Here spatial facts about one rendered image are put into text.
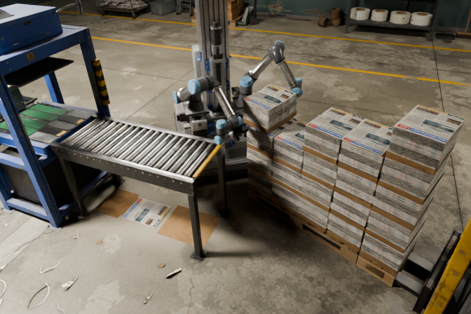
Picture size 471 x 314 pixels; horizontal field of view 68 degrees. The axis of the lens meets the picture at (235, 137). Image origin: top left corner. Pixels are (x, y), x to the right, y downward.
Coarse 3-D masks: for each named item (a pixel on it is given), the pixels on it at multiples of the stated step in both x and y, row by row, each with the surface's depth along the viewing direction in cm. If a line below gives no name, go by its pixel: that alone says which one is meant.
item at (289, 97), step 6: (270, 84) 308; (264, 90) 301; (270, 90) 300; (276, 90) 298; (282, 90) 297; (288, 90) 296; (276, 96) 292; (282, 96) 291; (288, 96) 290; (294, 96) 292; (288, 102) 289; (294, 102) 296; (288, 108) 292; (294, 108) 301; (288, 114) 297
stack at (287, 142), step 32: (256, 128) 294; (288, 128) 292; (256, 160) 309; (288, 160) 281; (320, 160) 257; (256, 192) 332; (288, 192) 297; (320, 192) 270; (352, 192) 249; (320, 224) 286; (352, 256) 275
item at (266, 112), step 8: (248, 96) 292; (256, 96) 292; (248, 104) 287; (256, 104) 281; (264, 104) 280; (272, 104) 280; (280, 104) 282; (248, 112) 293; (256, 112) 286; (264, 112) 277; (272, 112) 277; (248, 120) 296; (256, 120) 289; (264, 120) 282; (272, 120) 283
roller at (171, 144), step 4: (176, 136) 292; (172, 140) 287; (176, 140) 289; (168, 144) 282; (172, 144) 284; (164, 148) 277; (168, 148) 279; (160, 152) 273; (164, 152) 275; (156, 156) 268; (160, 156) 270; (152, 160) 264; (156, 160) 266; (148, 164) 260; (152, 164) 262
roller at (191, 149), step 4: (196, 140) 286; (192, 144) 281; (196, 144) 282; (192, 148) 277; (196, 148) 282; (188, 152) 272; (192, 152) 276; (184, 156) 268; (188, 156) 271; (180, 160) 264; (184, 160) 266; (176, 164) 259; (180, 164) 262; (172, 168) 255; (176, 168) 257; (172, 172) 253
